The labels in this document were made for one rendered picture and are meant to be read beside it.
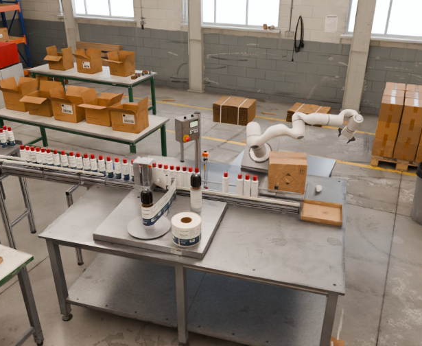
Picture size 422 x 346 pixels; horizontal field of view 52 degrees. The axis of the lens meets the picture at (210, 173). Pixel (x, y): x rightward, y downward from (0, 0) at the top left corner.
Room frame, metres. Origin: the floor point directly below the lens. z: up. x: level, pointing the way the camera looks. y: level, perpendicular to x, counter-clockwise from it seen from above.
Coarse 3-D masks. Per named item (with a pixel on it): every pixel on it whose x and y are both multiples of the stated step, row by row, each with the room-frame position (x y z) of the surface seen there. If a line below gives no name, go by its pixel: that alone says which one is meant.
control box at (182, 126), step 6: (180, 120) 3.11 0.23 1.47; (186, 120) 3.13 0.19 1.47; (192, 120) 3.16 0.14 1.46; (198, 120) 3.20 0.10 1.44; (180, 126) 3.11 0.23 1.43; (186, 126) 3.12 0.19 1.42; (198, 126) 3.20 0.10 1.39; (180, 132) 3.11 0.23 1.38; (186, 132) 3.12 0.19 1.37; (198, 132) 3.19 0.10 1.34; (180, 138) 3.11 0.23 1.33; (192, 138) 3.16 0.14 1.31; (198, 138) 3.19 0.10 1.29
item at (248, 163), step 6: (246, 144) 3.73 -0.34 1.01; (270, 144) 3.67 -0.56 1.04; (276, 144) 3.65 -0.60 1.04; (246, 150) 3.68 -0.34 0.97; (270, 150) 3.62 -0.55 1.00; (276, 150) 3.61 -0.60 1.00; (246, 156) 3.64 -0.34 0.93; (246, 162) 3.59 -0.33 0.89; (252, 162) 3.58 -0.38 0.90; (258, 162) 3.56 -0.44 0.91; (264, 162) 3.55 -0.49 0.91; (246, 168) 3.57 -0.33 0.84; (252, 168) 3.56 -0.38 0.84; (258, 168) 3.53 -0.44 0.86; (264, 168) 3.51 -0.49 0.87
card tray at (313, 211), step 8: (304, 200) 2.96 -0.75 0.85; (312, 200) 2.94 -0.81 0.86; (304, 208) 2.88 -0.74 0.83; (312, 208) 2.88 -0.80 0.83; (320, 208) 2.88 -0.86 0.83; (328, 208) 2.88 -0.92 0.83; (336, 208) 2.88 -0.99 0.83; (304, 216) 2.71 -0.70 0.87; (312, 216) 2.76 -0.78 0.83; (320, 216) 2.76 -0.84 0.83; (328, 216) 2.76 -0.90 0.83; (336, 216) 2.76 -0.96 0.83; (336, 224) 2.64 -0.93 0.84
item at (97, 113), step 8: (88, 96) 5.03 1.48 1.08; (96, 96) 5.14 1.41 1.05; (104, 96) 5.17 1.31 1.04; (112, 96) 5.15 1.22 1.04; (120, 96) 4.96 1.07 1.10; (80, 104) 4.85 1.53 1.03; (88, 104) 4.87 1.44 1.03; (96, 104) 5.12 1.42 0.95; (104, 104) 5.12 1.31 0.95; (112, 104) 4.86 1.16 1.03; (88, 112) 4.90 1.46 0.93; (96, 112) 4.86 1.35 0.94; (104, 112) 4.81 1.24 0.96; (88, 120) 4.91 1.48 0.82; (96, 120) 4.86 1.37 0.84; (104, 120) 4.81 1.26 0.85
